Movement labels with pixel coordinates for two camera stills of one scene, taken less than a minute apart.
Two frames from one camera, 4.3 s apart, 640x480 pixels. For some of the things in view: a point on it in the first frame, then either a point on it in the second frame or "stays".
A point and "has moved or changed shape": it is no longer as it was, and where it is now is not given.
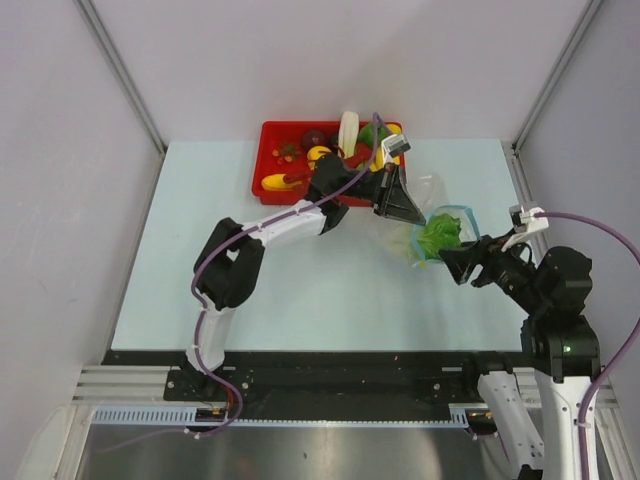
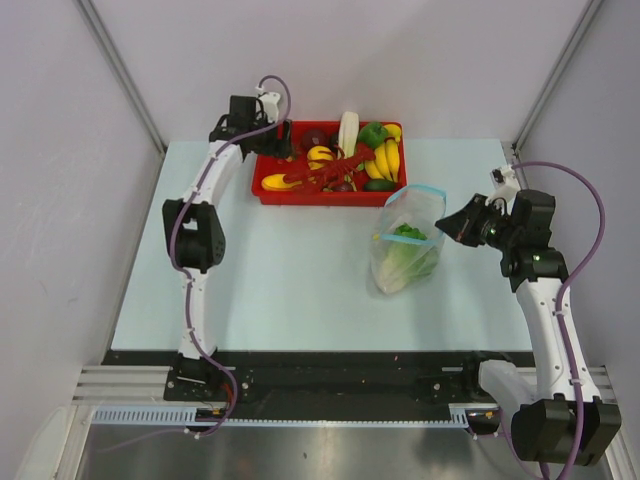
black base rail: (327, 380) stays
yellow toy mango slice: (276, 182) stays
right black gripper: (486, 251) -> (461, 225)
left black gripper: (389, 199) -> (276, 147)
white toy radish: (348, 133) stays
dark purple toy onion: (315, 137) stays
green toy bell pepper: (366, 133) stays
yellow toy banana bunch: (392, 129) stays
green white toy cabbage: (438, 233) has moved or changed shape
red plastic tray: (286, 152) stays
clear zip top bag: (444, 223) has moved or changed shape
